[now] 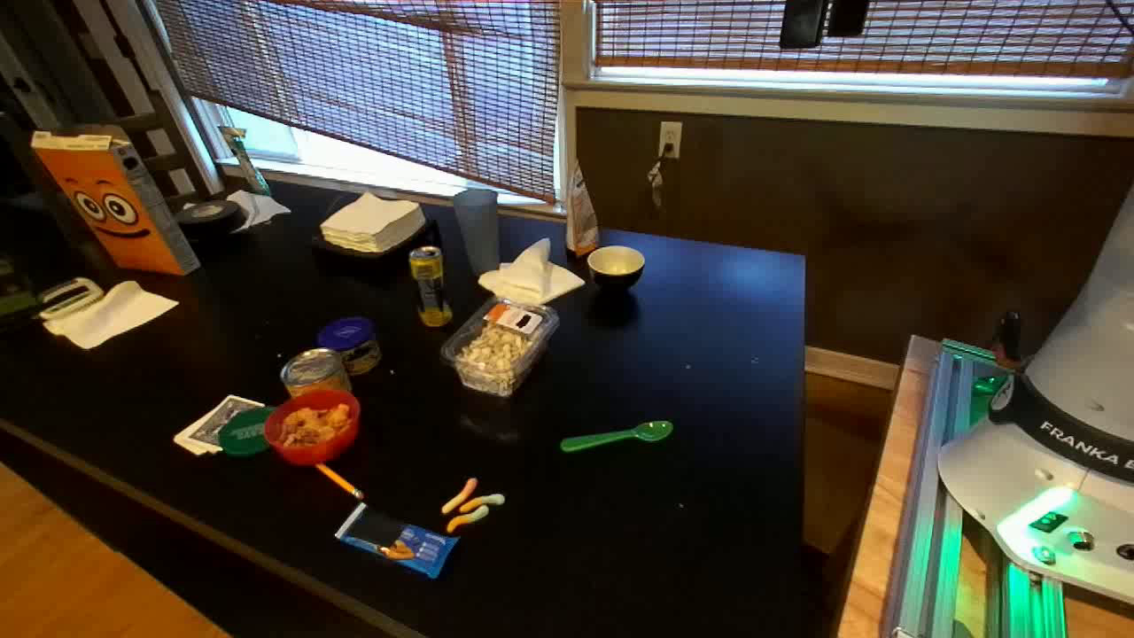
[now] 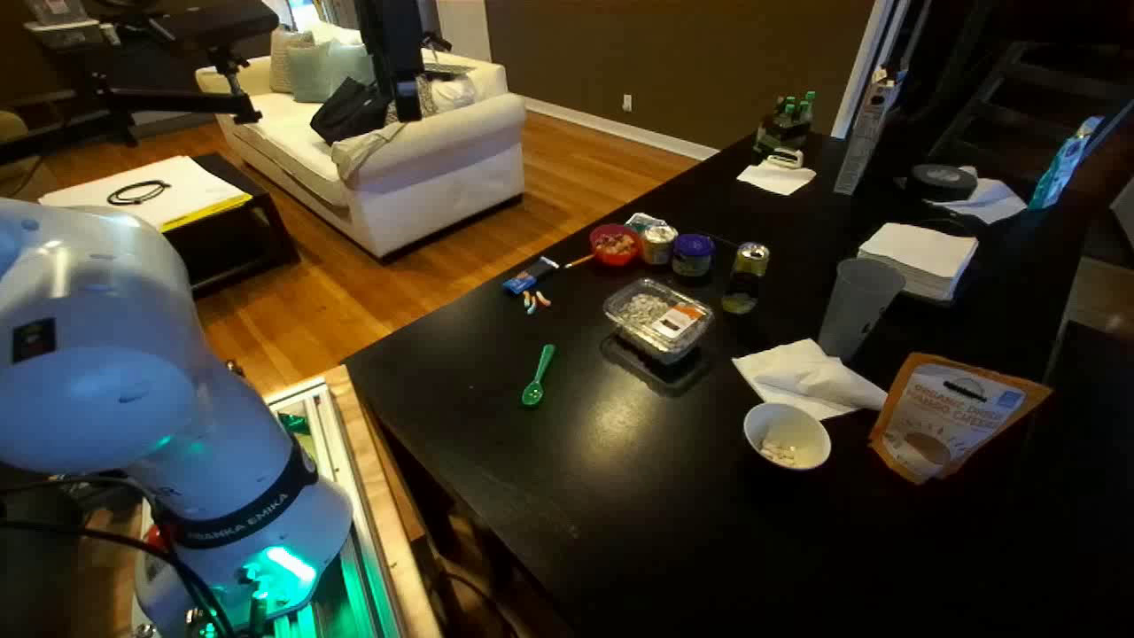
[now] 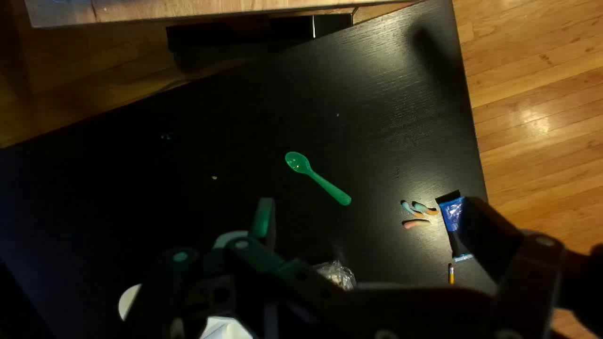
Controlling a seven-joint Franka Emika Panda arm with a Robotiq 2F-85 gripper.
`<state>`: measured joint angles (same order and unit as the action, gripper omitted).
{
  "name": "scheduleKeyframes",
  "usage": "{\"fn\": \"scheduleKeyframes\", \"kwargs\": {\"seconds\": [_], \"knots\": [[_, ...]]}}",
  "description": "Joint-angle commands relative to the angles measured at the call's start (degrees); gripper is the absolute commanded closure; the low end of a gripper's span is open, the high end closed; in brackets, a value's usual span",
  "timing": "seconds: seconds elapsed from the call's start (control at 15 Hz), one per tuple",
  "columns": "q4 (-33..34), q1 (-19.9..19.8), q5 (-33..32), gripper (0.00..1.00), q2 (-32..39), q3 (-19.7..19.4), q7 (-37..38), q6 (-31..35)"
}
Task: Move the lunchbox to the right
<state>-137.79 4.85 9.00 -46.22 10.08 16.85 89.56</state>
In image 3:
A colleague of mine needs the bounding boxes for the blue snack packet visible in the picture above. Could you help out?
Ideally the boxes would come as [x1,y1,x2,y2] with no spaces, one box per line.
[434,189,479,264]

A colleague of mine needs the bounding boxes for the wooden platform with metal rails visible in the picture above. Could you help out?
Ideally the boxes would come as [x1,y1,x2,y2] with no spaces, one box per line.
[25,0,419,31]

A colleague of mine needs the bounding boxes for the orange white gummy worm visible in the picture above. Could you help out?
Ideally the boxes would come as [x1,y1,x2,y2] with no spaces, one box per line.
[411,200,441,217]

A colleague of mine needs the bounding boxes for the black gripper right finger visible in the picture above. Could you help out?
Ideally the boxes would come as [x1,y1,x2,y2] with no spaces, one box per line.
[460,194,568,339]

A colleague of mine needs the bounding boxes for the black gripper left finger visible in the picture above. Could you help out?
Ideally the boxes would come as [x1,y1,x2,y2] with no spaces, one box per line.
[134,196,379,339]

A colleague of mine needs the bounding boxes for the green plastic spoon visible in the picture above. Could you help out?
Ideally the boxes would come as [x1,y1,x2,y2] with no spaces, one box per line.
[283,149,355,210]

